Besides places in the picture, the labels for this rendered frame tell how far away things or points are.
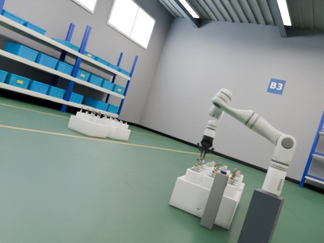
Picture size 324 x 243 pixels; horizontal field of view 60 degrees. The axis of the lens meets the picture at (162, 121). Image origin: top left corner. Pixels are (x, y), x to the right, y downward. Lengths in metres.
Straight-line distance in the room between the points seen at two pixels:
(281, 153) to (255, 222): 0.39
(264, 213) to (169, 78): 8.16
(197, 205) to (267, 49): 7.21
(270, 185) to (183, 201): 0.54
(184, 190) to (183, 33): 8.35
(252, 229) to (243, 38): 7.72
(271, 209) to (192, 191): 0.48
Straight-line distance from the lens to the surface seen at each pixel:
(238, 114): 1.62
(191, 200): 1.83
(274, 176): 1.61
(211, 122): 1.94
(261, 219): 1.62
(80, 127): 3.91
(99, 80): 6.99
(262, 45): 8.76
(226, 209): 1.80
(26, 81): 5.86
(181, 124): 8.93
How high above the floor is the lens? 0.50
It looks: level
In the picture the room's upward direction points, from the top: 18 degrees clockwise
